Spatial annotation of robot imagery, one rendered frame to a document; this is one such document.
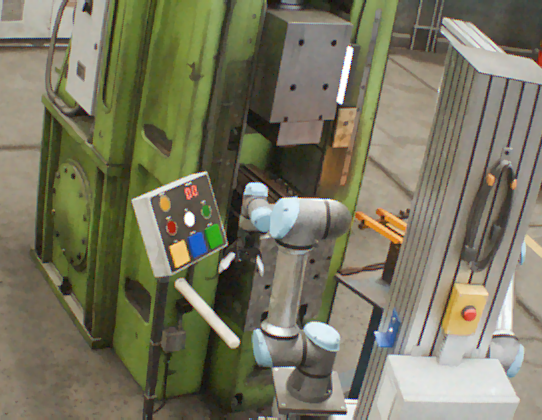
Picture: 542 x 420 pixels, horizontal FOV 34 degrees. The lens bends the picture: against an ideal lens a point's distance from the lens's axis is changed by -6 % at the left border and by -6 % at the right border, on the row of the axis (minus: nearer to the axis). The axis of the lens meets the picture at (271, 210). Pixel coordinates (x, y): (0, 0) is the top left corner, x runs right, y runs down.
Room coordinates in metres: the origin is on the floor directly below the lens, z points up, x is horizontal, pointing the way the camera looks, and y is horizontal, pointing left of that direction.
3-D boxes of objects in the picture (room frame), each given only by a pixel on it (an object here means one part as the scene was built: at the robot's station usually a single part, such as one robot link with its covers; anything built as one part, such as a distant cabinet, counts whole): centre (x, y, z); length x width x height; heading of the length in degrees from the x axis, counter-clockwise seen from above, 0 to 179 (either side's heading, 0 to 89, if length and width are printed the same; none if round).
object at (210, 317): (3.06, 0.17, 0.62); 0.44 x 0.05 x 0.05; 37
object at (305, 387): (2.40, -0.23, 0.87); 0.15 x 0.15 x 0.10
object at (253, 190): (2.83, 0.06, 1.23); 0.09 x 0.08 x 0.11; 19
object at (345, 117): (3.63, -0.23, 1.27); 0.09 x 0.02 x 0.17; 127
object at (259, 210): (2.74, 0.01, 1.23); 0.11 x 0.11 x 0.08; 19
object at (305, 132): (3.50, 0.07, 1.32); 0.42 x 0.20 x 0.10; 37
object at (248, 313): (3.54, 0.03, 0.69); 0.56 x 0.38 x 0.45; 37
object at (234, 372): (3.54, 0.03, 0.23); 0.55 x 0.37 x 0.47; 37
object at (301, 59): (3.53, 0.04, 1.56); 0.42 x 0.39 x 0.40; 37
